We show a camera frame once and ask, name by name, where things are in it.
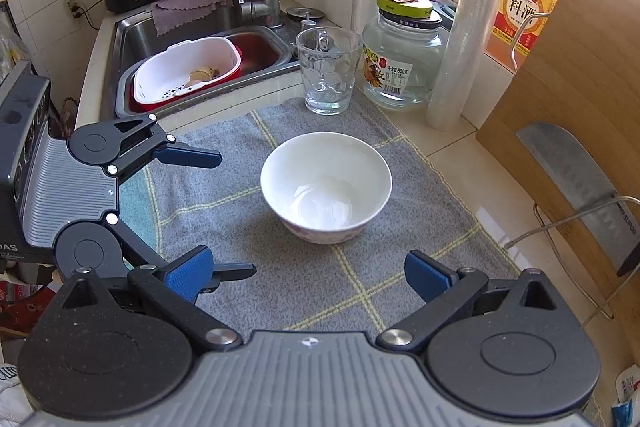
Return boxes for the clear drinking glass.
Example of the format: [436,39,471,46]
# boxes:
[296,26,362,116]

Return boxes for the metal wire stand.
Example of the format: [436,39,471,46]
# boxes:
[503,195,639,329]

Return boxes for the grey teal table cloth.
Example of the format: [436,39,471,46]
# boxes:
[119,94,518,335]

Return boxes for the bamboo cutting board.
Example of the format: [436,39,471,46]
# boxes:
[474,0,640,348]

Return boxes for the white plastic colander basket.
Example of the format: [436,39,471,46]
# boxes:
[132,37,242,108]

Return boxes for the blue white salt bag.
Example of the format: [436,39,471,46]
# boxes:
[612,364,640,427]

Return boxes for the glass jar with label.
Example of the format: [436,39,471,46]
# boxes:
[362,0,447,110]

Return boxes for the santoku kitchen knife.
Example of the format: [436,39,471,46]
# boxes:
[516,122,639,277]

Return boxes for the tall plastic wrap roll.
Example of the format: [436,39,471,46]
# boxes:
[426,0,498,131]

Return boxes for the floral bowl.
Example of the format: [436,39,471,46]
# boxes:
[260,132,393,245]

